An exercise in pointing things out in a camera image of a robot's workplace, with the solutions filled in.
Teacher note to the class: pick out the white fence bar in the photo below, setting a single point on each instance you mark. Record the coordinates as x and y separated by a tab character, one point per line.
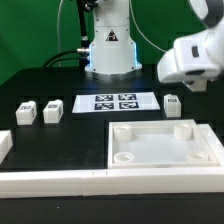
5	144
111	182
213	142

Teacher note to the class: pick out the white marker sheet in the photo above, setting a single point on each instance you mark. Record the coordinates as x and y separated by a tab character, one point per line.
115	102

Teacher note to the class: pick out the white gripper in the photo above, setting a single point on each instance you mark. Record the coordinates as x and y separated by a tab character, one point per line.
194	60

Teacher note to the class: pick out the white left fence bar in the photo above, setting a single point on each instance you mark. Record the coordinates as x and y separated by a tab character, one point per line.
5	144

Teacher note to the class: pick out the white square tabletop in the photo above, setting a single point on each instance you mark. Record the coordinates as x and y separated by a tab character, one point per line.
159	144

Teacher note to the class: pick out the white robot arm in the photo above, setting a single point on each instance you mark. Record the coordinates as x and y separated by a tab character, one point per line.
113	54

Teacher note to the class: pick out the white right fence bar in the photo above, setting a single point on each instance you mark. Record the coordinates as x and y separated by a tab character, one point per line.
213	142

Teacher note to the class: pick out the white front fence bar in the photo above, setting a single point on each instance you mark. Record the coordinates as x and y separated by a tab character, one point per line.
111	182

